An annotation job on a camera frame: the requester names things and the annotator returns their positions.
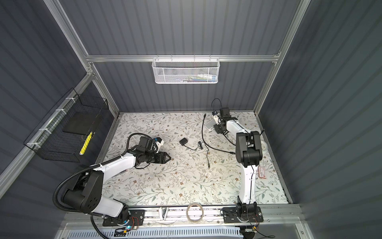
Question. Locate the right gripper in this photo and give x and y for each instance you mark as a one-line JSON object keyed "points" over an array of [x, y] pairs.
{"points": [[219, 130]]}

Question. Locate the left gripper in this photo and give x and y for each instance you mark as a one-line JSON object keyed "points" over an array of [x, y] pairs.
{"points": [[162, 155]]}

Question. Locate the white network switch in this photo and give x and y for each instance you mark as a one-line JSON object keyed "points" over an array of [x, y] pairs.
{"points": [[210, 125]]}

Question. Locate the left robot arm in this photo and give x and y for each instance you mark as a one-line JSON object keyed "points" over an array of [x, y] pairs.
{"points": [[82, 191]]}

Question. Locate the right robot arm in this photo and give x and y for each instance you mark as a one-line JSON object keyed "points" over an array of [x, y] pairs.
{"points": [[248, 152]]}

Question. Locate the white round timer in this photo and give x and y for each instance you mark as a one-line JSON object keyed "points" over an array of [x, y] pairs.
{"points": [[264, 147]]}

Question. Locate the red white small box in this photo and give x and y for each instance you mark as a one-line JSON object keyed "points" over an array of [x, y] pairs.
{"points": [[262, 172]]}

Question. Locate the clear tape roll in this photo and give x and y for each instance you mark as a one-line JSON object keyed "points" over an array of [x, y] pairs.
{"points": [[195, 213]]}

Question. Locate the yellow striped marker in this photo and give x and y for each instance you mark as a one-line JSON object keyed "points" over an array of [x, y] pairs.
{"points": [[86, 143]]}

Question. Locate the black foam pad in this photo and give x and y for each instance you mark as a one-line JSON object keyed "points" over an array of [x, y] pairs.
{"points": [[82, 123]]}

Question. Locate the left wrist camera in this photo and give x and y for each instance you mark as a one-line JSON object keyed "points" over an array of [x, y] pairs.
{"points": [[159, 142]]}

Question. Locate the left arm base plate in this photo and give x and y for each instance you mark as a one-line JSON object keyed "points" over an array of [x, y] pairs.
{"points": [[135, 218]]}

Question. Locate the white wire mesh basket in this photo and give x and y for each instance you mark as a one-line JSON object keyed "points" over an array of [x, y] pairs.
{"points": [[186, 71]]}

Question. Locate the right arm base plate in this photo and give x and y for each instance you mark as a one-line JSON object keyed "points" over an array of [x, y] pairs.
{"points": [[230, 216]]}

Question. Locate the black wire basket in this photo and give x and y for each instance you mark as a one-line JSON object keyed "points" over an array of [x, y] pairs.
{"points": [[66, 134]]}

